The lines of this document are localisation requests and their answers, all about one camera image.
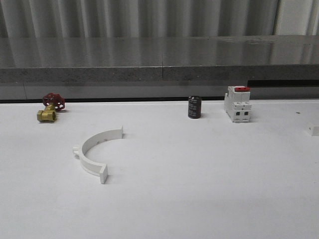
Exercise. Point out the white circuit breaker red switch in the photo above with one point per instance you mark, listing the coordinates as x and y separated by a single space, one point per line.
237 105

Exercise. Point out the white half pipe clamp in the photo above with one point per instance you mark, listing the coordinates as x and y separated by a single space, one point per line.
92 167
313 130

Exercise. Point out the grey stone ledge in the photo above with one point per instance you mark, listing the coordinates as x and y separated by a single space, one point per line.
274 67

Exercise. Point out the brass valve red handwheel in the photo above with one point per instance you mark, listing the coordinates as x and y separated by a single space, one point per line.
53 103

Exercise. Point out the black cylindrical capacitor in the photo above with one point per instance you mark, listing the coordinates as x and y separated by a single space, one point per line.
194 107

